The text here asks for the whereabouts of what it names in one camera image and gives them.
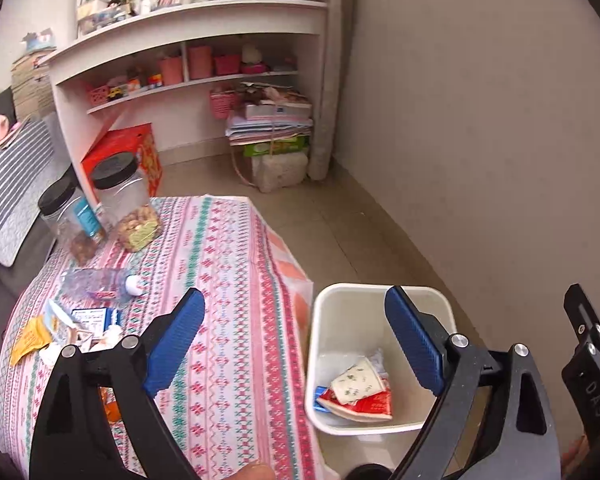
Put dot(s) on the stack of papers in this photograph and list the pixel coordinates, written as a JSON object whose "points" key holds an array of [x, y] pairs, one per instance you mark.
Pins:
{"points": [[270, 125]]}

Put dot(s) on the small blue packet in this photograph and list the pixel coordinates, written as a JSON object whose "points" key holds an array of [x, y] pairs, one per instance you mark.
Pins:
{"points": [[322, 394]]}

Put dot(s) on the striped quilted blanket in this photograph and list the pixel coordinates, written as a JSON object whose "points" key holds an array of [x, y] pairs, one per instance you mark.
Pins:
{"points": [[15, 160]]}

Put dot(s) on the white plastic waste bin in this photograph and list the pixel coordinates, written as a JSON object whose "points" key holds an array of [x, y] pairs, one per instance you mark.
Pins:
{"points": [[340, 320]]}

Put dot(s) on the red snack packet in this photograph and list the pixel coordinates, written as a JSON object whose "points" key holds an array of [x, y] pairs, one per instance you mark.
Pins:
{"points": [[370, 406]]}

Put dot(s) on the patterned pink tablecloth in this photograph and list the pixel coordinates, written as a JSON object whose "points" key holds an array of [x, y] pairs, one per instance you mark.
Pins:
{"points": [[230, 310]]}

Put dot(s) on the blue and white carton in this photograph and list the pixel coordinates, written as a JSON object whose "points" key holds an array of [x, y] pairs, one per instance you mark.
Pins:
{"points": [[92, 320]]}

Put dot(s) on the patterned paper cup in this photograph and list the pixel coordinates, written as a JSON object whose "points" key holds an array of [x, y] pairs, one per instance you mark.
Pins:
{"points": [[357, 382]]}

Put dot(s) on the white sack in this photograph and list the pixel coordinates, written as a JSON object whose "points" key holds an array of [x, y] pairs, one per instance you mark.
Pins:
{"points": [[280, 172]]}

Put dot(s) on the white shelf unit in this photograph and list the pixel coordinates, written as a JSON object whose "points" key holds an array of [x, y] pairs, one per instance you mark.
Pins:
{"points": [[205, 22]]}

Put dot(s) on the yellow wrapper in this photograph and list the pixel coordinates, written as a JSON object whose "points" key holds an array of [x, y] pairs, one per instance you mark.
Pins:
{"points": [[27, 342]]}

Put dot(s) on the yellow toy car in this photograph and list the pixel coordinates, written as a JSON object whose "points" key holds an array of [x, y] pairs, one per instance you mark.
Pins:
{"points": [[116, 92]]}

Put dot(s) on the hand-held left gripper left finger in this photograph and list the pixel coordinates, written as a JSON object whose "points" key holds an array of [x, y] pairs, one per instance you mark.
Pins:
{"points": [[177, 340]]}

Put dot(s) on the orange wrapper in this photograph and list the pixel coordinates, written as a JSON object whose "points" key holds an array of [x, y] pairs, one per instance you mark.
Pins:
{"points": [[111, 407]]}

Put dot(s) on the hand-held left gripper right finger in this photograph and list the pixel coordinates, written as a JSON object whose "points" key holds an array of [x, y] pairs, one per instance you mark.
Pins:
{"points": [[415, 340]]}

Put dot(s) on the clear jar of peanuts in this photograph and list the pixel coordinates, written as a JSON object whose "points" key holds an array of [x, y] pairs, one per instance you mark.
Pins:
{"points": [[125, 200]]}

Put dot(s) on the red cardboard box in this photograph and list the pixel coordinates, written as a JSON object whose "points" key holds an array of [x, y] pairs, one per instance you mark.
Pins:
{"points": [[135, 160]]}

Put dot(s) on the pink round container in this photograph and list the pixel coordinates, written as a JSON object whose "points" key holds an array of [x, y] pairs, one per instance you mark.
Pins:
{"points": [[171, 70], [200, 60]]}

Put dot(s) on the green box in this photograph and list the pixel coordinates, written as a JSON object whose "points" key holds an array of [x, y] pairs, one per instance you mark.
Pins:
{"points": [[280, 147]]}

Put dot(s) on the pink hanging basket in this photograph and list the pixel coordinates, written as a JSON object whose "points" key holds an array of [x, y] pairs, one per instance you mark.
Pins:
{"points": [[220, 105]]}

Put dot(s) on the pink storage basket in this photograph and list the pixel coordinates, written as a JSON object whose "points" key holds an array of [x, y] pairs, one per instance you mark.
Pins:
{"points": [[227, 64]]}

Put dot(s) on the light blue packet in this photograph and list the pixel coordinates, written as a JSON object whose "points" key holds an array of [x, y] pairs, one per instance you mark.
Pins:
{"points": [[55, 317]]}

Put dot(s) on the colourful cube toy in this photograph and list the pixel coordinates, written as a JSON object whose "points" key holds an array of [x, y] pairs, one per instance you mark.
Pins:
{"points": [[155, 80]]}

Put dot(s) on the person's left hand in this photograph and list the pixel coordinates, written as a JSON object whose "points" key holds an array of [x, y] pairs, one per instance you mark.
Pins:
{"points": [[252, 472]]}

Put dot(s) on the small white bottle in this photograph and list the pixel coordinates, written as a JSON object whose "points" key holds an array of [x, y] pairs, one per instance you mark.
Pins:
{"points": [[145, 4]]}

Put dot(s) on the stack of cardboard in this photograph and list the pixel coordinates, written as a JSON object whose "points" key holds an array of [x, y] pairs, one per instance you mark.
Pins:
{"points": [[27, 90]]}

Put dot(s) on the white plush toy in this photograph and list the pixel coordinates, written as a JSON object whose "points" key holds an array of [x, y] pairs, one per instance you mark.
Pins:
{"points": [[250, 52]]}

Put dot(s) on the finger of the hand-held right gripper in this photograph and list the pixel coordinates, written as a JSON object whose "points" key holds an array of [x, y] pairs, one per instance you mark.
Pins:
{"points": [[582, 312]]}

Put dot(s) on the small pink basket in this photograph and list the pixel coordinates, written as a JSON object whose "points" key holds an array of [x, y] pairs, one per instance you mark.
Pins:
{"points": [[100, 94]]}

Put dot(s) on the light blue tissue box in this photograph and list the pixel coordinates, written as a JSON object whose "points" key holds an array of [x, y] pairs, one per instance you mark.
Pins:
{"points": [[37, 41]]}

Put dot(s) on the clear jar with blue label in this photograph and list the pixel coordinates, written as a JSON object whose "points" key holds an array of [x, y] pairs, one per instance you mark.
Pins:
{"points": [[75, 220]]}

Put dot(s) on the crumpled white tissue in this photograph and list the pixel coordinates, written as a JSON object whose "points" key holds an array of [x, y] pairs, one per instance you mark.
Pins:
{"points": [[105, 337]]}

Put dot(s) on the clear plastic bottle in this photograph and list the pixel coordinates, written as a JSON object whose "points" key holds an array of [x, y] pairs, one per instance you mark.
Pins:
{"points": [[95, 282]]}

